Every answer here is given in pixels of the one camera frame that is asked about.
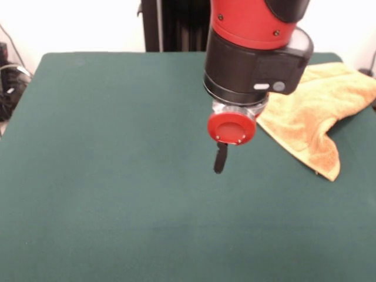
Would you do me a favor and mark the black equipment pile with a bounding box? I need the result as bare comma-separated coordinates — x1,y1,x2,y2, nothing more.
0,63,32,122

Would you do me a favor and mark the tan terry towel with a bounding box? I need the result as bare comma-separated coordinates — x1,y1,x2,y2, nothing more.
254,62,376,182

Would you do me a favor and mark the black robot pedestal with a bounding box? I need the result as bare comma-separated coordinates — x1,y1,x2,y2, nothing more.
137,0,213,53

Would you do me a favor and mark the dark green table cloth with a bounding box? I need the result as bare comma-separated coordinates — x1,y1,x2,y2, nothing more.
0,52,376,282

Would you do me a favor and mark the black wheeled stand leg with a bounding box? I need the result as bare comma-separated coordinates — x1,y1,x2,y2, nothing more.
356,68,376,80

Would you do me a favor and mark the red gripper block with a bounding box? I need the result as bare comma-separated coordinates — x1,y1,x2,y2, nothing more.
207,102,268,175

